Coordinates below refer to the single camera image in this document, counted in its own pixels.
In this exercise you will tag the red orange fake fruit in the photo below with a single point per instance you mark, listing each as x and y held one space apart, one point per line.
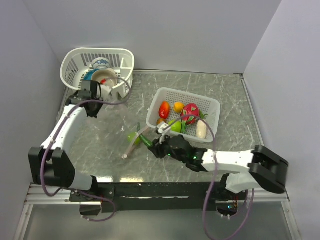
164 110

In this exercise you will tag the white fake radish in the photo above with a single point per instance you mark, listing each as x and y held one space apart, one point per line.
201 129

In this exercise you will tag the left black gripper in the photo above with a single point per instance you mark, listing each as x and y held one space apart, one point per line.
94 114

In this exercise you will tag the white slotted dish basket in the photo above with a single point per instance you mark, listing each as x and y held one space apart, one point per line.
78 62

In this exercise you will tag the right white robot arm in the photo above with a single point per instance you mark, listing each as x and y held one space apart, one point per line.
245 170

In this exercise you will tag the white perforated tray basket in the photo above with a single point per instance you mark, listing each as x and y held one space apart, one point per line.
207 105

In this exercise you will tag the clear zip top bag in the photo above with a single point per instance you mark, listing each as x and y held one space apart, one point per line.
134 141

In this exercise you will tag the blue white porcelain bowl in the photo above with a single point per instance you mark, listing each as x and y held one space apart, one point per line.
101 63

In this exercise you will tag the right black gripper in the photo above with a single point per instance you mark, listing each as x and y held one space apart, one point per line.
157 148

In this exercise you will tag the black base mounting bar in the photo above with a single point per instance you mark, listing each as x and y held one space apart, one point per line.
147 196

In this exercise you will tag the red fake dragon fruit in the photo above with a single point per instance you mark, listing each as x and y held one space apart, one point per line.
189 114

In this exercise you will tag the brown fake kiwi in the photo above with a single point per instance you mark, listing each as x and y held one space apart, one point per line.
161 120

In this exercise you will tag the blue plate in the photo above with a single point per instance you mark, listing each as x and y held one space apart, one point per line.
88 75

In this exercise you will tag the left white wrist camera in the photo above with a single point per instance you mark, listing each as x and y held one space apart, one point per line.
106 89

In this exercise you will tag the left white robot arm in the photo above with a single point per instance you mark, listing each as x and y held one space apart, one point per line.
49 163

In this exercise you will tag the beige bowl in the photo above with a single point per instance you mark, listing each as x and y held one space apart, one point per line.
106 77

